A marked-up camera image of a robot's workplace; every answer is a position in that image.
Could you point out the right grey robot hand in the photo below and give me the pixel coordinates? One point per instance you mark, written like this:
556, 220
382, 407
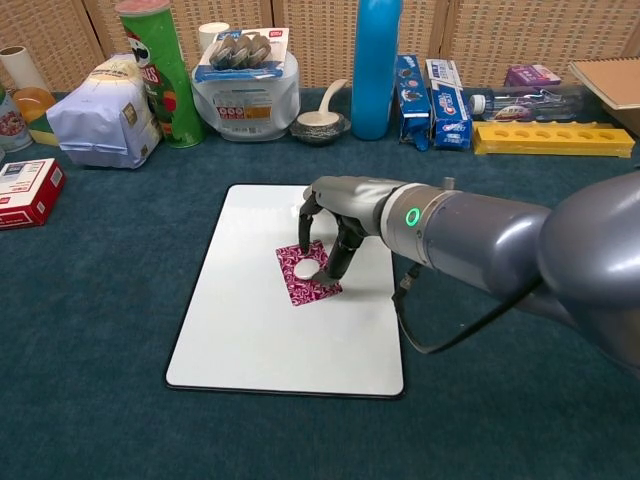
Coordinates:
355, 200

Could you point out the small white round disc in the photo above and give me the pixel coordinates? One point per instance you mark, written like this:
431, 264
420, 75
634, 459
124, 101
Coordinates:
306, 268

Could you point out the magenta patterned card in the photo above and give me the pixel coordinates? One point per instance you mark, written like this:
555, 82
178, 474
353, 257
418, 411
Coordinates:
300, 292

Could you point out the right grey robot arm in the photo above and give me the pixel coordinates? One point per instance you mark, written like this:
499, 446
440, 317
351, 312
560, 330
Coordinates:
500, 240

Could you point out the white rectangular board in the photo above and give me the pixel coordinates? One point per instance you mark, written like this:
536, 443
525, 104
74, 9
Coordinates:
280, 345

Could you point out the dark patterned bowl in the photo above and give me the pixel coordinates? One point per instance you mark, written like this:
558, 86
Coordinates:
320, 134

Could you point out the cream plastic spoon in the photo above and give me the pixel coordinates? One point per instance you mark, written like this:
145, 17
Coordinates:
320, 116

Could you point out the blue Oreo box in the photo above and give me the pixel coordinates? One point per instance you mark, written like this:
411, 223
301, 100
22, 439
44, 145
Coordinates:
412, 95

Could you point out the blue plastic bottle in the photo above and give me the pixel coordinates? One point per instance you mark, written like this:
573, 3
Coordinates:
372, 75

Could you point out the Crest toothpaste box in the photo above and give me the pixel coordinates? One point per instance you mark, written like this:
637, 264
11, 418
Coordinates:
450, 110

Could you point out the clear plastic storage container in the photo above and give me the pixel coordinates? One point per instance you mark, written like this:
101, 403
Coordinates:
250, 112

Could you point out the woven folding screen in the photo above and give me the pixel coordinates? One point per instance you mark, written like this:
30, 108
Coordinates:
320, 40

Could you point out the blister pack of clips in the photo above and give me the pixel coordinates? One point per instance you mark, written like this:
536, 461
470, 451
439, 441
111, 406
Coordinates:
240, 55

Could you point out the clear water bottle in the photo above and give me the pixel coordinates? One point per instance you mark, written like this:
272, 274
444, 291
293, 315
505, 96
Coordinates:
530, 107

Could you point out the yellow holed tray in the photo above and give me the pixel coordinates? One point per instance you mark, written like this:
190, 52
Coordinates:
550, 145

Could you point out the green Pringles can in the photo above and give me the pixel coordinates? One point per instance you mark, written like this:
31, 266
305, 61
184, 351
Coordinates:
175, 85

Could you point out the purple small box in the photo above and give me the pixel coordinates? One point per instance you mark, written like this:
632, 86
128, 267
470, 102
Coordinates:
532, 75

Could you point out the white paper cup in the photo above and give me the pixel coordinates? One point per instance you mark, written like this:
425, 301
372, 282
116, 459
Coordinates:
209, 36

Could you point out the lavender paper bag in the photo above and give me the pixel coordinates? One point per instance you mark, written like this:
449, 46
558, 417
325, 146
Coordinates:
95, 120

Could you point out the brown spiral notebook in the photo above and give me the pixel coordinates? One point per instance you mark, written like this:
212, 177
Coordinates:
610, 80

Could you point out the yellow green sponge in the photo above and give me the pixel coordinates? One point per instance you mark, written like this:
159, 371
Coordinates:
42, 134

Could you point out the red and white box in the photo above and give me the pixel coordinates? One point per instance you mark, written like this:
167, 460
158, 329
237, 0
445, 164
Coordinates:
30, 200

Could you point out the white bottle green label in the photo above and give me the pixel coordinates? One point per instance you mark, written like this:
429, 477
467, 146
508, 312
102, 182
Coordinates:
11, 125

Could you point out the white cardboard tube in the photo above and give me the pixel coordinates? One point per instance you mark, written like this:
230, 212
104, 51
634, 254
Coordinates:
20, 67

